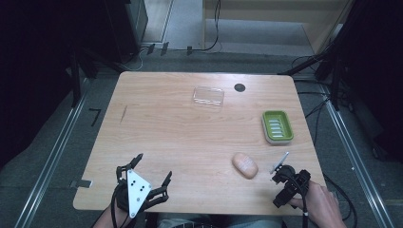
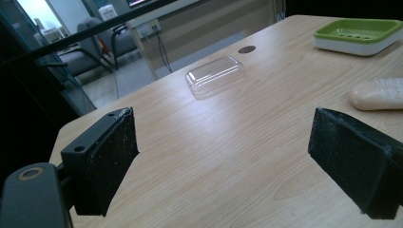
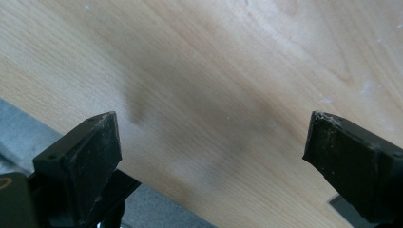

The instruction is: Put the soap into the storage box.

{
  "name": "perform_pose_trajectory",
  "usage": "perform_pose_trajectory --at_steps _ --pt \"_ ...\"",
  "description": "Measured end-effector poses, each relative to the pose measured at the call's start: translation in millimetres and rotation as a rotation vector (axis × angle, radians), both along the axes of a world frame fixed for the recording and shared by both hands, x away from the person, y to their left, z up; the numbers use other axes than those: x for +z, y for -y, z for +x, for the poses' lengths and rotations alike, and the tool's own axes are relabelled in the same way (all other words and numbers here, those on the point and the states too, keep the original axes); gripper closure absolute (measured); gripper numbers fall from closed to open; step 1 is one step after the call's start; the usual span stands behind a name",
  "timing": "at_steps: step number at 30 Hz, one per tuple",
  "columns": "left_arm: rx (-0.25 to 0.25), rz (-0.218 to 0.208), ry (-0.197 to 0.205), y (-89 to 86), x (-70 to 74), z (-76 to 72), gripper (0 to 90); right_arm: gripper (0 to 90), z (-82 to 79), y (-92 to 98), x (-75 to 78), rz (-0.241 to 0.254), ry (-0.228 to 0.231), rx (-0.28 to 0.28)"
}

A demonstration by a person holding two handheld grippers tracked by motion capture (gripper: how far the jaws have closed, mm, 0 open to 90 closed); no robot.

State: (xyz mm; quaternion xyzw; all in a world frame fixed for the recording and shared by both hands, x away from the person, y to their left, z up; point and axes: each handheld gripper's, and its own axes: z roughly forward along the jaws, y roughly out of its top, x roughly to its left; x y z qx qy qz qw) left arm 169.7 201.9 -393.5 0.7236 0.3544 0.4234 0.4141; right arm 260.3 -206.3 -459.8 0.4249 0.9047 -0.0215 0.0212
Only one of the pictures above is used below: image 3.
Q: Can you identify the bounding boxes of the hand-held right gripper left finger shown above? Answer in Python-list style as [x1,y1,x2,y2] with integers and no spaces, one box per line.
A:
[32,110,124,228]

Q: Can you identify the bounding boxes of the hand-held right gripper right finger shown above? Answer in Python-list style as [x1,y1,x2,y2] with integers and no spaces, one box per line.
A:
[301,110,403,225]

